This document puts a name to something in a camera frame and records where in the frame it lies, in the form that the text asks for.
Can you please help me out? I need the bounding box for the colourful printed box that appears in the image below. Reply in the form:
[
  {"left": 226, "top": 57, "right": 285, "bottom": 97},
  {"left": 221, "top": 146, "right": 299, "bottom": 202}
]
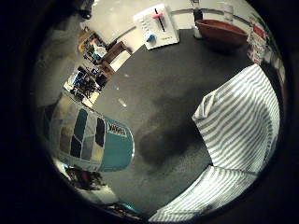
[{"left": 247, "top": 16, "right": 273, "bottom": 65}]

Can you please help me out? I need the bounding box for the cluttered shelf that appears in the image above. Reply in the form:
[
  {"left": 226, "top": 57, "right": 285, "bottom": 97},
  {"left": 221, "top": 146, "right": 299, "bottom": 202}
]
[{"left": 77, "top": 29, "right": 109, "bottom": 65}]

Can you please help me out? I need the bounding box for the white box with slots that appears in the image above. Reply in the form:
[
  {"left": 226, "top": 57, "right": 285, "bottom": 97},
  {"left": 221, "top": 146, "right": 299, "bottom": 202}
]
[{"left": 132, "top": 2, "right": 181, "bottom": 51}]

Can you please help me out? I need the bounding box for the cluttered desk with blue screen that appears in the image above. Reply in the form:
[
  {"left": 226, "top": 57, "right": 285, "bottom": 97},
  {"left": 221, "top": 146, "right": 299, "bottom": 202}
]
[{"left": 63, "top": 64, "right": 110, "bottom": 104}]

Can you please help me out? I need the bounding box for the small dark capped bottle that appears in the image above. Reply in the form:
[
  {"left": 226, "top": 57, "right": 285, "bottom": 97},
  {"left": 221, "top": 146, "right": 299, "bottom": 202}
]
[{"left": 191, "top": 0, "right": 206, "bottom": 40}]

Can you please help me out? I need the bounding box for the blue white striped cloth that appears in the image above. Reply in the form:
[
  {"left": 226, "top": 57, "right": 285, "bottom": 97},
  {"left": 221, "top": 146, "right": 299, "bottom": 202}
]
[{"left": 149, "top": 63, "right": 281, "bottom": 223}]

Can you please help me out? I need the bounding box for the clear jar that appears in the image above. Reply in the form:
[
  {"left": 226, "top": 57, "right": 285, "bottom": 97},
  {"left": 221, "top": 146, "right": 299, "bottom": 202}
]
[{"left": 221, "top": 1, "right": 235, "bottom": 23}]

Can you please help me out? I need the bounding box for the teal white spray bottle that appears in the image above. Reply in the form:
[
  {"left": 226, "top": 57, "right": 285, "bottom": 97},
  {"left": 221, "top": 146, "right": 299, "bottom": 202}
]
[{"left": 43, "top": 92, "right": 135, "bottom": 174}]

